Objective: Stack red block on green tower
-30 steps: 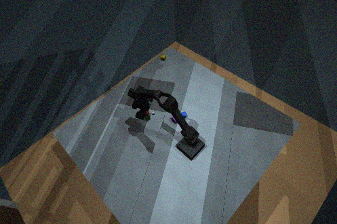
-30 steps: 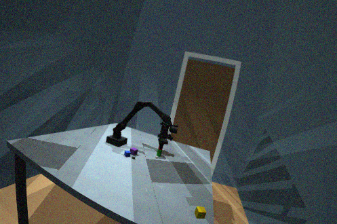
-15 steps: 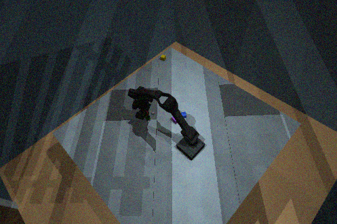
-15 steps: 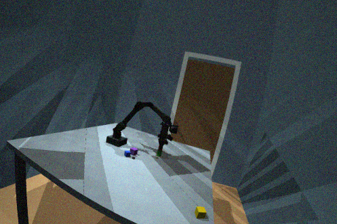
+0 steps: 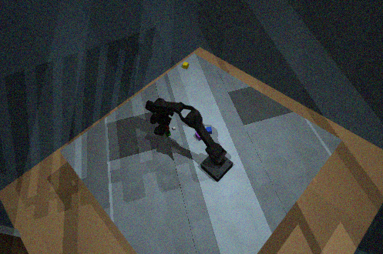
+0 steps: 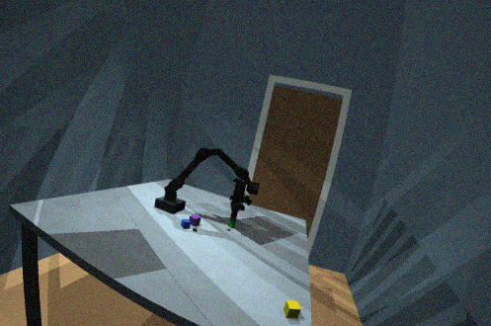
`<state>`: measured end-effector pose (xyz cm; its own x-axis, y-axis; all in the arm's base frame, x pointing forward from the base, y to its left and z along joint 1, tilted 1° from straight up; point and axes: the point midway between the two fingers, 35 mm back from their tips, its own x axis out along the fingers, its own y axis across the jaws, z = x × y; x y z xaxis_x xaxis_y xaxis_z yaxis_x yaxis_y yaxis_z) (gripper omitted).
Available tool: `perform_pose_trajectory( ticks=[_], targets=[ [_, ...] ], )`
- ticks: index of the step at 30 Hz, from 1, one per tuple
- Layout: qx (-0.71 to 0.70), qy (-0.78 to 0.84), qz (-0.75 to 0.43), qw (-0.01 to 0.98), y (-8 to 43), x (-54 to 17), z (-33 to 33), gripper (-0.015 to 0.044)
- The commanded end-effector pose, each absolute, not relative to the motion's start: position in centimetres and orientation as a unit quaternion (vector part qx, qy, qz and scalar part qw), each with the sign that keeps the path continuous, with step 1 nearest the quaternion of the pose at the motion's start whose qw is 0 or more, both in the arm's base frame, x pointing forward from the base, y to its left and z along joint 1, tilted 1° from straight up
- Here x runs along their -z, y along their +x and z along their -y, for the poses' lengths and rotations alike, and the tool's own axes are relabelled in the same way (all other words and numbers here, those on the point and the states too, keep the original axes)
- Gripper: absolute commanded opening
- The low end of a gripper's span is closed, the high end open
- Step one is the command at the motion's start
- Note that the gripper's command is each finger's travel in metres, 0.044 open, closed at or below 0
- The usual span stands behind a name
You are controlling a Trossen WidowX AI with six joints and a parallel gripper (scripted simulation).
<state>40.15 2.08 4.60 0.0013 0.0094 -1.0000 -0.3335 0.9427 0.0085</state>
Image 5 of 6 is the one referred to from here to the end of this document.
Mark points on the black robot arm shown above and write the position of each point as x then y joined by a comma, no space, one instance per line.
193,120

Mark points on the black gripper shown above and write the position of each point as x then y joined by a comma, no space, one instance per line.
161,129

